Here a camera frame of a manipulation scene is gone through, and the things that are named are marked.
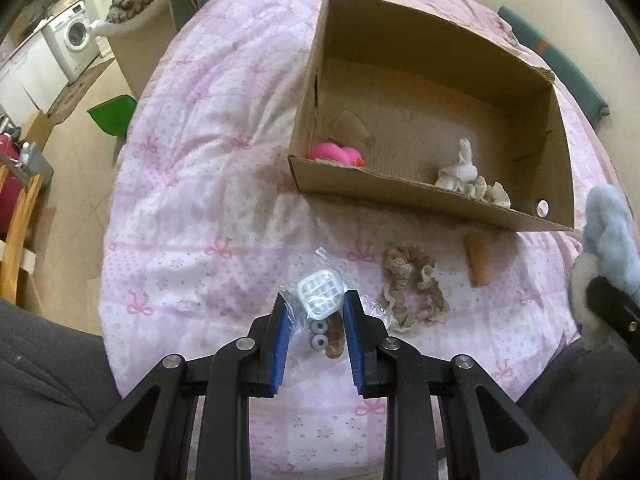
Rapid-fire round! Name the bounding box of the pink rubber duck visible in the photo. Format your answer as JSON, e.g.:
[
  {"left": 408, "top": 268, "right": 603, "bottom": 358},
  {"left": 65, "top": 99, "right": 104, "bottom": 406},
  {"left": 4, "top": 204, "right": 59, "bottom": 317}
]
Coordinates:
[{"left": 306, "top": 142, "right": 366, "bottom": 167}]

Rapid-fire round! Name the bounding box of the light blue fluffy cloth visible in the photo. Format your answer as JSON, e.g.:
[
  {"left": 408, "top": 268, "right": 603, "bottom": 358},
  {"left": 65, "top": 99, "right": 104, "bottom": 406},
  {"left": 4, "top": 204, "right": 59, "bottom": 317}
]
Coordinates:
[{"left": 568, "top": 184, "right": 639, "bottom": 350}]

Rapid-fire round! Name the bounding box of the teal cushion with orange stripe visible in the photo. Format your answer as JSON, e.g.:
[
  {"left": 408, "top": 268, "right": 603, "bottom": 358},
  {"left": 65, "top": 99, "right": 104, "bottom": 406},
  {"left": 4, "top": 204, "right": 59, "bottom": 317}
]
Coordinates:
[{"left": 498, "top": 6, "right": 611, "bottom": 129}]

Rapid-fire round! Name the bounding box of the red bag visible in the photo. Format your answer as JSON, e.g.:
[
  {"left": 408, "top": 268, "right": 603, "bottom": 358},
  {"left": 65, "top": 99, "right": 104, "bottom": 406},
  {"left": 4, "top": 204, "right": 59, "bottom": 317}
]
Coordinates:
[{"left": 0, "top": 134, "right": 23, "bottom": 236}]

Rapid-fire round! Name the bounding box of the white plush cloth toy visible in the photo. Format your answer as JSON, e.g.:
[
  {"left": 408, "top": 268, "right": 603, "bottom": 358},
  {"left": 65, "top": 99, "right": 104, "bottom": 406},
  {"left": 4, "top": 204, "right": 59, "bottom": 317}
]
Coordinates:
[{"left": 435, "top": 139, "right": 478, "bottom": 193}]

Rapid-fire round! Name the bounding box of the pink patterned bed quilt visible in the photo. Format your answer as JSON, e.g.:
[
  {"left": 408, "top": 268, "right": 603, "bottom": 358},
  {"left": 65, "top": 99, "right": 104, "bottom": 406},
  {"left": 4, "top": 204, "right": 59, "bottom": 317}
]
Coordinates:
[{"left": 96, "top": 0, "right": 622, "bottom": 480}]

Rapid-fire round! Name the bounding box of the translucent silicone pad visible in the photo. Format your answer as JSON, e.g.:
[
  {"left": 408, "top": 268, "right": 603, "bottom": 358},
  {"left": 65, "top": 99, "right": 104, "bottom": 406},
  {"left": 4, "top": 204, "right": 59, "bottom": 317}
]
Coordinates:
[{"left": 328, "top": 110, "right": 375, "bottom": 150}]

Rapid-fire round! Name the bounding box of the wooden chair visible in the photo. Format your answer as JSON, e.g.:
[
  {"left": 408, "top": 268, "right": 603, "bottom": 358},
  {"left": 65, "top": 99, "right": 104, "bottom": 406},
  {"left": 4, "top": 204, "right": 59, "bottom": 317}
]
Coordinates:
[{"left": 1, "top": 174, "right": 42, "bottom": 304}]

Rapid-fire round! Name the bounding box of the white washing machine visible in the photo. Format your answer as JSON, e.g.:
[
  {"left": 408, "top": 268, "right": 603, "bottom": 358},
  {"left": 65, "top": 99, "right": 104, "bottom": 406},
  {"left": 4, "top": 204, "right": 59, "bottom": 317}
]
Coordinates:
[{"left": 42, "top": 0, "right": 101, "bottom": 84}]

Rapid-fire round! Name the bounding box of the green plastic bin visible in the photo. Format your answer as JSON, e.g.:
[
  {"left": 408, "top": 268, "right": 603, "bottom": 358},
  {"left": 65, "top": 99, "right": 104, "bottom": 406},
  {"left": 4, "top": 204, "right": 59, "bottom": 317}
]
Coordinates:
[{"left": 88, "top": 94, "right": 137, "bottom": 136}]

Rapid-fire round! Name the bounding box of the orange foam block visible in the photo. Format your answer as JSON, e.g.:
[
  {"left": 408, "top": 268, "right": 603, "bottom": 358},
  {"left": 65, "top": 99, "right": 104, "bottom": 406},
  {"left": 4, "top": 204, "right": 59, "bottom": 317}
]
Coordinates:
[{"left": 464, "top": 234, "right": 495, "bottom": 287}]

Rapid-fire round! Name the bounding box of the beige ruffled scrunchie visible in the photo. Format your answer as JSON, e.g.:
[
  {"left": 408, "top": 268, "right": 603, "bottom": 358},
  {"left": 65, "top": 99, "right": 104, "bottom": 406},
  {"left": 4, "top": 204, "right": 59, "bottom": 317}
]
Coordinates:
[{"left": 381, "top": 242, "right": 450, "bottom": 332}]

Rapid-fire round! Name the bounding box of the open cardboard box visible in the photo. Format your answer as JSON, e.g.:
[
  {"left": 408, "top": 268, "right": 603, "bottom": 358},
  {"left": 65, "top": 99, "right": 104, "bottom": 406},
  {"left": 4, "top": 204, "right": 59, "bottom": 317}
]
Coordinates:
[{"left": 288, "top": 0, "right": 574, "bottom": 231}]

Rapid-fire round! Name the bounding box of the cream ruffled scrunchie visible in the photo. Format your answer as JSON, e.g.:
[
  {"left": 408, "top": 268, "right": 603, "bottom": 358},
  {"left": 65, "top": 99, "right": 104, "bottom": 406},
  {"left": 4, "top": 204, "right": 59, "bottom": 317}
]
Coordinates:
[{"left": 462, "top": 176, "right": 511, "bottom": 208}]

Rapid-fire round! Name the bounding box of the clear bag with small parts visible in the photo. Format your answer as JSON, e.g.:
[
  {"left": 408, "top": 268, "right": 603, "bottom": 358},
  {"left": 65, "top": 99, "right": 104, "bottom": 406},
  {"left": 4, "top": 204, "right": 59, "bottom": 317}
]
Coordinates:
[{"left": 279, "top": 247, "right": 390, "bottom": 372}]

